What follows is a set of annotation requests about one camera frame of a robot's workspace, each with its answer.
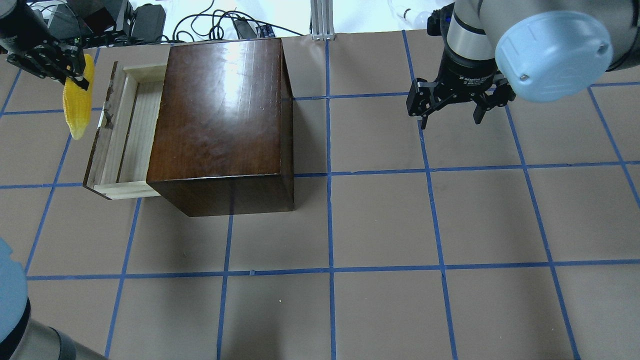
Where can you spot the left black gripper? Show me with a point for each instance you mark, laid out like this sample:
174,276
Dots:
21,31

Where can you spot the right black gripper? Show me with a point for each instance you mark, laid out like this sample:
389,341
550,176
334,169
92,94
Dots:
466,74

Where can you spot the yellow corn cob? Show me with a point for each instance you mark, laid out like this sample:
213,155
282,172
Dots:
77,102

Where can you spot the wooden drawer with white handle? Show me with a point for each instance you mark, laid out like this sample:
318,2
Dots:
120,155

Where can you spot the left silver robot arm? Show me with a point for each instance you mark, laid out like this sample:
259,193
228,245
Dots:
23,338

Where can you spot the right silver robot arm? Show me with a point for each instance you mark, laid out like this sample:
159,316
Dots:
495,51

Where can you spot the dark wooden drawer cabinet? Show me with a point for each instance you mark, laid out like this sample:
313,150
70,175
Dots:
223,141

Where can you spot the aluminium frame post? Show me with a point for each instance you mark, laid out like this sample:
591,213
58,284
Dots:
322,20

